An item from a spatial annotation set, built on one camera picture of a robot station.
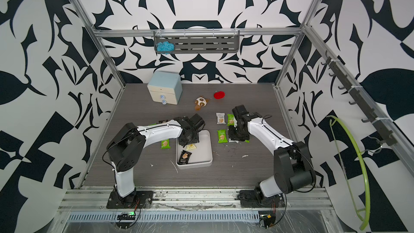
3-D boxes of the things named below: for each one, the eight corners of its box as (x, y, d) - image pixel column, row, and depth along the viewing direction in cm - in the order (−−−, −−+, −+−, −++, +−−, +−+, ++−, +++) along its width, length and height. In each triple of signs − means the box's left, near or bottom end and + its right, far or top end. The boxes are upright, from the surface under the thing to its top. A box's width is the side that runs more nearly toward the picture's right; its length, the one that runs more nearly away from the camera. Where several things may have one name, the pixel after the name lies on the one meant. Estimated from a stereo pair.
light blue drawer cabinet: (153, 106, 111) (146, 89, 99) (158, 87, 122) (152, 70, 110) (180, 106, 111) (176, 89, 98) (182, 87, 122) (179, 70, 110)
